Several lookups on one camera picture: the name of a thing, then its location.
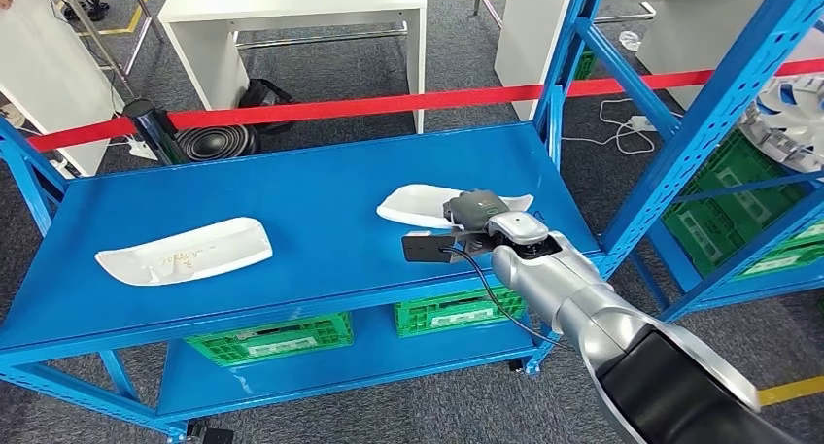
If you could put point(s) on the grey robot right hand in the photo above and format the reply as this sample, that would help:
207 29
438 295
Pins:
476 208

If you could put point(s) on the white triangular shell part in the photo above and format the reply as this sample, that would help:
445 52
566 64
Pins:
412 206

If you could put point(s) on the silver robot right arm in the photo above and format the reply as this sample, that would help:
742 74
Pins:
566 280

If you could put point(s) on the blue steel shelf rack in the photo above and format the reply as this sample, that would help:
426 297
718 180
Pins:
290 196
695 126

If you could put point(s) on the white elongated shell part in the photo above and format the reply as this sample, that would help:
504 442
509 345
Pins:
193 251

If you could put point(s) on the red barrier belt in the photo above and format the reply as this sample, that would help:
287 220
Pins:
360 104

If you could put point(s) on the white power strip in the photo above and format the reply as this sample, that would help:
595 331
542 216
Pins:
643 123
141 150

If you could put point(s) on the crumpled clear plastic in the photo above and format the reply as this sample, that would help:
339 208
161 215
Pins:
631 40

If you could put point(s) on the silver wheel hub cover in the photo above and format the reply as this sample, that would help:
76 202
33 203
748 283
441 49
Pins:
792 127

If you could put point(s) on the black belt stanchion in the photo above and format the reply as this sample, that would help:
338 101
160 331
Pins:
147 127

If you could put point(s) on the person's legs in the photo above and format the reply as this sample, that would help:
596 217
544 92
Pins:
96 10

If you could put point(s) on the white panel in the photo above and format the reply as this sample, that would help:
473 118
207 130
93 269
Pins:
45 74

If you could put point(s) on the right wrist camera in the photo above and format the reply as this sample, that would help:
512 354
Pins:
425 249

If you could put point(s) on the chrome metal frame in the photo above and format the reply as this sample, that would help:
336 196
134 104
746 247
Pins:
143 7

